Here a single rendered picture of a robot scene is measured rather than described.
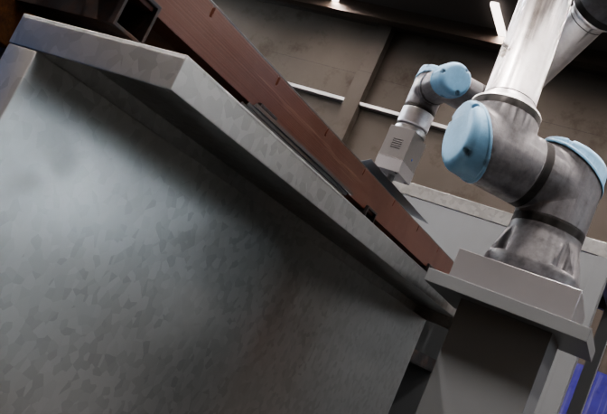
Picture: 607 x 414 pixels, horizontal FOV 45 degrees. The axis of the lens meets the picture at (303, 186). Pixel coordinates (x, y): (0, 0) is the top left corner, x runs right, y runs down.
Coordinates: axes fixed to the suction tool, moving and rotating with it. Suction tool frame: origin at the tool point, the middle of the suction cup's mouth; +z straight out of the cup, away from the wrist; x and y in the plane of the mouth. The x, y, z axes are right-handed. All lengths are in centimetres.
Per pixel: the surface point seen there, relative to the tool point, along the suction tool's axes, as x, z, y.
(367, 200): 9.0, 7.5, 25.1
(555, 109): -237, -437, -986
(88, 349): 14, 45, 83
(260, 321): 13, 35, 51
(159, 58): 27, 19, 107
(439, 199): -10, -17, -59
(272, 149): 30, 19, 91
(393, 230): 8.9, 8.4, 7.6
